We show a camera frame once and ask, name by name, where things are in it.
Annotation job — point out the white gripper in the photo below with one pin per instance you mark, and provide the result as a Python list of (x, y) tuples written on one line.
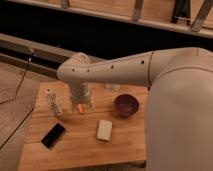
[(80, 94)]

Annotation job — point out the purple ceramic bowl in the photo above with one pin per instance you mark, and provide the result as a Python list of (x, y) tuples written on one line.
[(126, 105)]

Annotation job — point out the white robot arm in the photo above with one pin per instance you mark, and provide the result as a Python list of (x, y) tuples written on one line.
[(179, 108)]

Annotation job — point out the orange toy carrot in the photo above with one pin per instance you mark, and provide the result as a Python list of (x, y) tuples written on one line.
[(80, 108)]

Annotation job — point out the beige sponge block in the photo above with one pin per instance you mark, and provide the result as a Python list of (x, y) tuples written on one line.
[(104, 130)]

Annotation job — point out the clear plastic bottle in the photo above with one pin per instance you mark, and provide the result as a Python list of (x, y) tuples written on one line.
[(53, 103)]

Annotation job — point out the white paper cup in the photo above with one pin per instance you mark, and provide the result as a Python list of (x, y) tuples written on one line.
[(112, 87)]

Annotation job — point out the black rectangular remote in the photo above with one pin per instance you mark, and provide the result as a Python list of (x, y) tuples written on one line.
[(53, 135)]

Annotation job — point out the wooden shelf rail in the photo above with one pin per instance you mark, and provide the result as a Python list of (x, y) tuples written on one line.
[(161, 14)]

